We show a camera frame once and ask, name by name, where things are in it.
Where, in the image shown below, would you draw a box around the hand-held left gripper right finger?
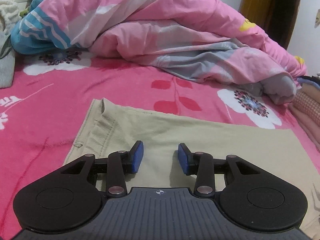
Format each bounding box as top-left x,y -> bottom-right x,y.
178,143 -> 261,198

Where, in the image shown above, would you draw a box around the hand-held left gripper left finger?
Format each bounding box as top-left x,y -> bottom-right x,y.
61,141 -> 144,198

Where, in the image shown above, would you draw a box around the beige pants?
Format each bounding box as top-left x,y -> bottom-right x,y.
62,99 -> 320,239

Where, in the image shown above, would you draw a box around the stack of folded clothes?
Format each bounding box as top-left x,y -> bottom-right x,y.
291,74 -> 320,150

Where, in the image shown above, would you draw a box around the pink floral bed blanket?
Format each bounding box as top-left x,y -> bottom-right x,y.
0,51 -> 320,233

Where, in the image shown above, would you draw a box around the pink and blue patterned quilt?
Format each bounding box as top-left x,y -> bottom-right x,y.
10,0 -> 308,105

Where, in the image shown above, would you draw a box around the grey sweatshirt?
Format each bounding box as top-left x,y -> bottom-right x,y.
0,30 -> 16,89

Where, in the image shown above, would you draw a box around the wooden door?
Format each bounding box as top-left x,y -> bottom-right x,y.
239,0 -> 302,50

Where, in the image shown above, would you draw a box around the white fluffy blanket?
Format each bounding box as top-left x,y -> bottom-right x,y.
0,0 -> 22,33

